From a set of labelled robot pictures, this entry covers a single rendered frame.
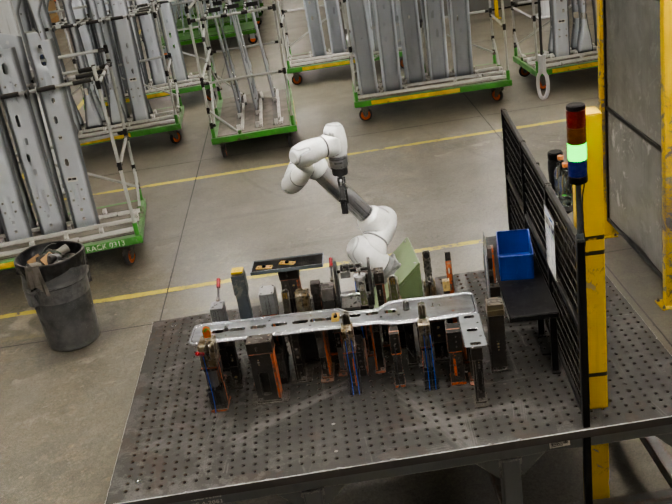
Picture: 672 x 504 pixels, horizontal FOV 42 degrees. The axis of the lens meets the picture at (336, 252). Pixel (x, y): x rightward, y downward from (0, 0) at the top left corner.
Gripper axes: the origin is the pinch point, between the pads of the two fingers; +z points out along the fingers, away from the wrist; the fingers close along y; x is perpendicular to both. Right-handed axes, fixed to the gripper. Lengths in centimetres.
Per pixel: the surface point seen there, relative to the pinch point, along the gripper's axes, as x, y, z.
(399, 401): 15, 57, 76
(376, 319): 9, 32, 46
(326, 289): -14.6, 9.4, 38.5
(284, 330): -35, 32, 46
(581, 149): 92, 92, -46
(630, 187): 188, -189, 86
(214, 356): -66, 49, 46
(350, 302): -4.3, 4.7, 49.6
